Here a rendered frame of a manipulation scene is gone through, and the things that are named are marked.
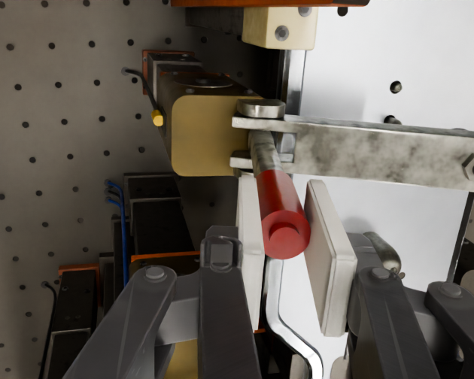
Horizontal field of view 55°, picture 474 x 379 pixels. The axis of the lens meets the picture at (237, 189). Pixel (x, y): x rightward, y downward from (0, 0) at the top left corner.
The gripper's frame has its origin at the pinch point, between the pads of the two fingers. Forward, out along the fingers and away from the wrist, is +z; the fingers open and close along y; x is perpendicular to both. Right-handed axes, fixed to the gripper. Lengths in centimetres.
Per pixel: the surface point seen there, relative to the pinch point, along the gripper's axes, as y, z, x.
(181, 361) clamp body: -5.3, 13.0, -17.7
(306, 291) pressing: 5.9, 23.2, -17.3
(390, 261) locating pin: 12.4, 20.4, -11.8
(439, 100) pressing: 16.1, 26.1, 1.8
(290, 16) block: 0.8, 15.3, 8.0
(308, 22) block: 2.1, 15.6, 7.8
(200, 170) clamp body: -4.5, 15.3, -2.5
